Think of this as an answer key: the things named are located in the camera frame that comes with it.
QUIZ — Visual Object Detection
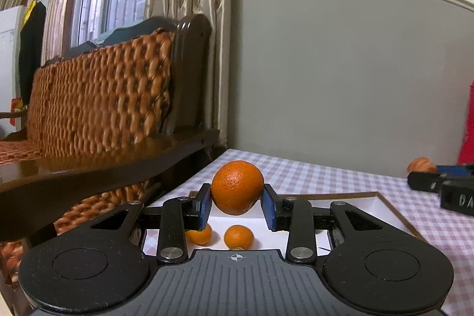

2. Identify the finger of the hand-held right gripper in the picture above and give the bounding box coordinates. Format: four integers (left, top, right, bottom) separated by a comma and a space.
407, 171, 447, 193
436, 164, 474, 177

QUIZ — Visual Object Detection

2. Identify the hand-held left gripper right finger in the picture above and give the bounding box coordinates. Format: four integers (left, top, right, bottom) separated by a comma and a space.
261, 185, 386, 264

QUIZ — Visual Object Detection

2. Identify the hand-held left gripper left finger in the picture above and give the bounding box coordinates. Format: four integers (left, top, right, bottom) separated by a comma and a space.
88, 184, 213, 264

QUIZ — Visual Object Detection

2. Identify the small ribbed tangerine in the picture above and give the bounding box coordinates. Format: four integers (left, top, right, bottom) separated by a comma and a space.
406, 157, 438, 174

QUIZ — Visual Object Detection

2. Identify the orange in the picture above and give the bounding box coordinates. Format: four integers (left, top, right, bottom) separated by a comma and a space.
211, 161, 265, 216
185, 223, 213, 246
224, 224, 255, 249

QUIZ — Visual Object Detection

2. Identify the brown cardboard box white inside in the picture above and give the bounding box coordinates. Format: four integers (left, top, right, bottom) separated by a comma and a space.
185, 191, 426, 257

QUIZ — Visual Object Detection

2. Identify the red thermos flask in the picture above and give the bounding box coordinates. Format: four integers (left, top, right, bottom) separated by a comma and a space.
458, 79, 474, 166

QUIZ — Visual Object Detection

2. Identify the pink checked tablecloth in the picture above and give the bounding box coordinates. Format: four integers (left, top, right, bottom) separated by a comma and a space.
141, 149, 474, 316

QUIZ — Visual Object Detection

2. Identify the orange tufted seat cushion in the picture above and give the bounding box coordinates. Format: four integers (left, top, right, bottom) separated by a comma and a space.
0, 140, 161, 289

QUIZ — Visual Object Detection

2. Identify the dark wooden sofa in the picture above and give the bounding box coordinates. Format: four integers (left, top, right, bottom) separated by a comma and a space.
0, 13, 221, 316

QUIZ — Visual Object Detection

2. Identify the orange tufted back cushion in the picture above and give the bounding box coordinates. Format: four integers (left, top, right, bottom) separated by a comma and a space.
28, 28, 175, 155

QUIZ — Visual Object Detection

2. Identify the red and yellow bag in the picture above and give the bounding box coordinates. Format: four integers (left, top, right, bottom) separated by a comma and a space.
9, 97, 26, 126

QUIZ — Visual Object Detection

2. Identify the black hanging coat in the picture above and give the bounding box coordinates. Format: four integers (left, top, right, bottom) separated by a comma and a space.
18, 1, 47, 105

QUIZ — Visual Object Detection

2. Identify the white refrigerator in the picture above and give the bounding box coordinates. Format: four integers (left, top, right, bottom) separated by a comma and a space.
0, 5, 26, 139

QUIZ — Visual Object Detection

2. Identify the yellow hanging garment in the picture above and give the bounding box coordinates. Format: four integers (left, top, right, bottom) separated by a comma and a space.
23, 0, 36, 24

